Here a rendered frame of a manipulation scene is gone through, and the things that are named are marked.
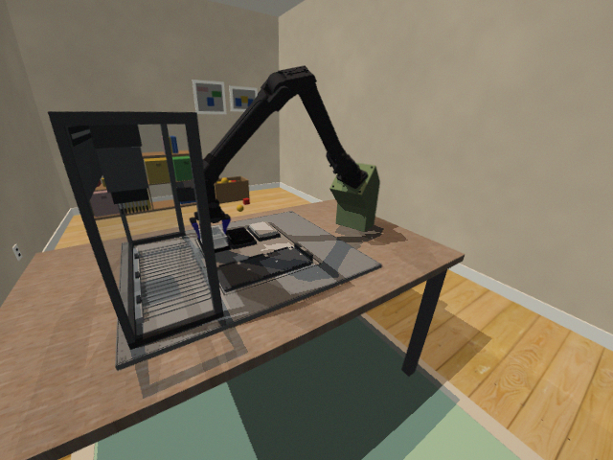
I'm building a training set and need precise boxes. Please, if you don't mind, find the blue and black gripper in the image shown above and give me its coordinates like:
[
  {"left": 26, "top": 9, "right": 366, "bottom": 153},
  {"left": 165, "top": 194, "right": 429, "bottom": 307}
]
[{"left": 221, "top": 210, "right": 231, "bottom": 234}]

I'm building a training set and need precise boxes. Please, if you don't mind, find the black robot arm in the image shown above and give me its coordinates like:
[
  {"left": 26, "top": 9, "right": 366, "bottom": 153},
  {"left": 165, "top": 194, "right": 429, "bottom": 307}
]
[{"left": 203, "top": 66, "right": 368, "bottom": 223}]

